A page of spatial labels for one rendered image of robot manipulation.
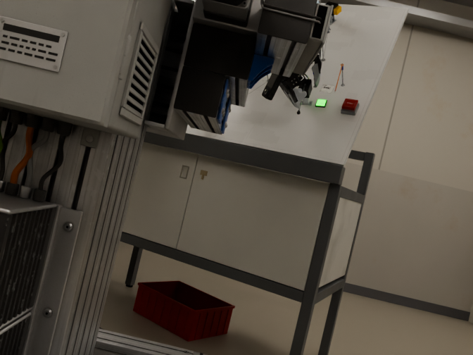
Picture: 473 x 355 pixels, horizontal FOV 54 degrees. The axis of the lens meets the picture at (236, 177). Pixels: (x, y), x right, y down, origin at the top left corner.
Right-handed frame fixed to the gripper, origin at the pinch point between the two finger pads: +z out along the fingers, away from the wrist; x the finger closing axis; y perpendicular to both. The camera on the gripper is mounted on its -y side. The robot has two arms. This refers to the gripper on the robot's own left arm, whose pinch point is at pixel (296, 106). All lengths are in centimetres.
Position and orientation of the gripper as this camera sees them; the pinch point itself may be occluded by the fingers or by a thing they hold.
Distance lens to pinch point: 178.1
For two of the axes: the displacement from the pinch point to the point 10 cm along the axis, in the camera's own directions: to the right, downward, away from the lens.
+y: 8.0, -6.0, 0.0
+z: 5.0, 6.5, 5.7
